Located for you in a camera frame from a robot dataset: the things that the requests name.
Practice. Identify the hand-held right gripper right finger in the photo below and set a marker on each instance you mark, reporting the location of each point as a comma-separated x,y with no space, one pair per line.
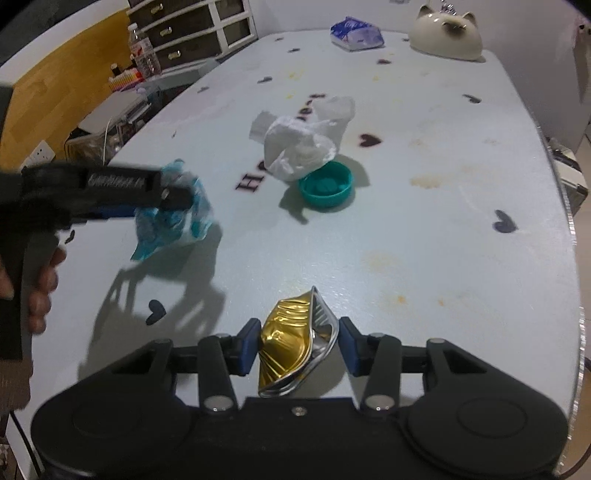
351,346

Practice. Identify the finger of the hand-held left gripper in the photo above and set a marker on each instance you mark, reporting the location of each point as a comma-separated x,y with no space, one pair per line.
111,187
104,214

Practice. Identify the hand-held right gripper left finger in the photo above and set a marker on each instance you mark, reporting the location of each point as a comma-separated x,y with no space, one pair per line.
249,346

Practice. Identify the crushed gold can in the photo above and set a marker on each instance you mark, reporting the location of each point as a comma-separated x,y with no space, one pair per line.
286,341

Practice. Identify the teal white plastic wrapper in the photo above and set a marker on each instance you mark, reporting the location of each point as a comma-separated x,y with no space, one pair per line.
184,226

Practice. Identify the person's left hand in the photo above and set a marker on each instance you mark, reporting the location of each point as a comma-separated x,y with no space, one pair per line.
44,295

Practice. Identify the clear plastic container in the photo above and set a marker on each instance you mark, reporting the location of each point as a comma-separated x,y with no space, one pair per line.
90,145

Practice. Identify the white flat box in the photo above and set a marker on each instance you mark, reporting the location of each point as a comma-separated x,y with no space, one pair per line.
113,110

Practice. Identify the colourful small bottle rack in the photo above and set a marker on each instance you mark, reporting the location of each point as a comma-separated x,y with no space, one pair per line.
124,79

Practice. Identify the heart printed tablecloth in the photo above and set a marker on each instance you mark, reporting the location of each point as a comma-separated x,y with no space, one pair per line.
415,230

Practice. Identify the clear plastic water bottle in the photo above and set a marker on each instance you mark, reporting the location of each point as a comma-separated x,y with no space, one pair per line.
144,53

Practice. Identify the teal plastic lid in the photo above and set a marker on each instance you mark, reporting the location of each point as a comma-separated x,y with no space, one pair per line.
330,187

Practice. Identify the white cabinet with dark drawers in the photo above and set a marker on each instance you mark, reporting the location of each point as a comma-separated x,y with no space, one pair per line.
194,37

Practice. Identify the crumpled white plastic bag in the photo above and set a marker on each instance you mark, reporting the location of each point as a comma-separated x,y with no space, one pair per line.
291,147

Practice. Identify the cat shaped ceramic jar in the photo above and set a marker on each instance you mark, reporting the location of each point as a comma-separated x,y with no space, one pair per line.
445,32

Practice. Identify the white wall socket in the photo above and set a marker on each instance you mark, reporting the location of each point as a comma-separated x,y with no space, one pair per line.
38,153

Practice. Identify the yellow wooden wall panel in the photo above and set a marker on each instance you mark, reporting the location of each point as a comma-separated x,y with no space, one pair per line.
60,83

